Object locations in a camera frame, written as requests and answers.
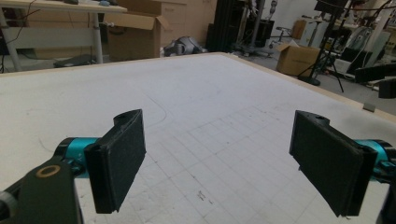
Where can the black metal frame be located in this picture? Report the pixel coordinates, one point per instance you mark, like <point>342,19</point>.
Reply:
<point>322,49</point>

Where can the black case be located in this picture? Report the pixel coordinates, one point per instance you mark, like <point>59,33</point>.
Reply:
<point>264,32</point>

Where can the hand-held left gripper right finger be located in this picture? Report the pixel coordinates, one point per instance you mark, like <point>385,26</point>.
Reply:
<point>330,161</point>

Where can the grey rounded device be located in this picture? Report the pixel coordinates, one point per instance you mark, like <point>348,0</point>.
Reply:
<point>185,46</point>

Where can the white grid mat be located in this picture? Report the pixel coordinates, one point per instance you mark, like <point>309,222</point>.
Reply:
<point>202,93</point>

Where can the grey bracket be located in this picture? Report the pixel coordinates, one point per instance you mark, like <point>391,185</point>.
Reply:
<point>369,107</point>

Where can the black equipment rack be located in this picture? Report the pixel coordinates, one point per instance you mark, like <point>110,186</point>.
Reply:
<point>225,25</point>

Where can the open cardboard box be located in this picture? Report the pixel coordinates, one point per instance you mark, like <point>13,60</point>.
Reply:
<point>134,40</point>

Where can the small cardboard box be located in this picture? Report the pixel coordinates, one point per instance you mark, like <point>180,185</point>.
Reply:
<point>295,60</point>

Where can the flat black device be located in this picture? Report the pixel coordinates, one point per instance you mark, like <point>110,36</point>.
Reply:
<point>74,61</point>

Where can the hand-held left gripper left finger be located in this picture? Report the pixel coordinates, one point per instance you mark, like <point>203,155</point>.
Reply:
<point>118,161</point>

